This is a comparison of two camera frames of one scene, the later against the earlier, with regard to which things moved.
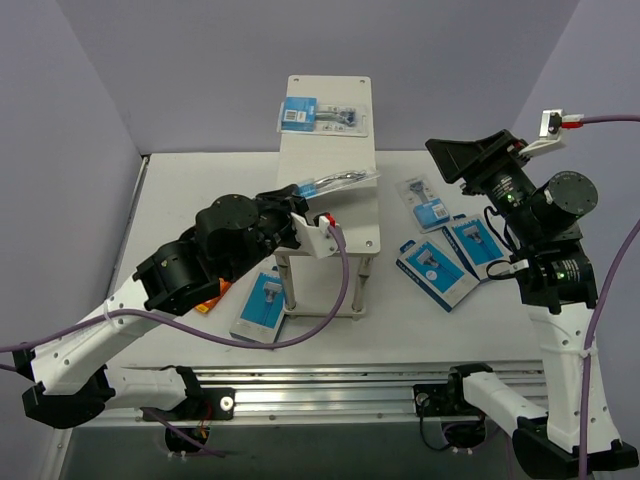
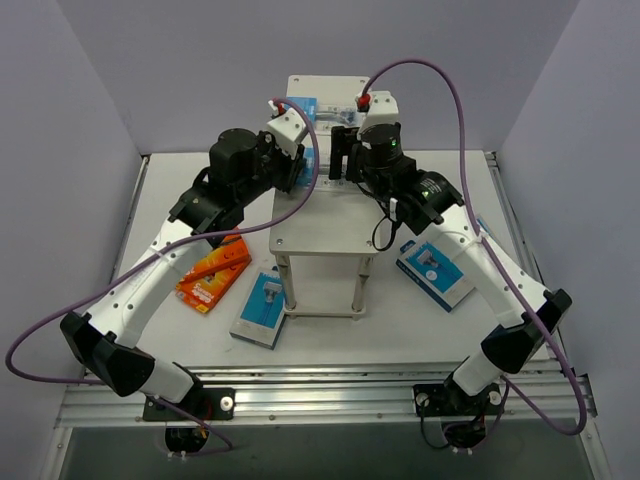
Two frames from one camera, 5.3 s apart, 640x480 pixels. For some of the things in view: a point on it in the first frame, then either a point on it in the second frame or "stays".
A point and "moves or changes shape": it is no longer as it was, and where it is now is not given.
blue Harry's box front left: [262, 313] stays
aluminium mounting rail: [341, 393] stays
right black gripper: [486, 163] → [353, 162]
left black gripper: [282, 203] → [291, 168]
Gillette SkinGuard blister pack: [309, 187] moves or changes shape
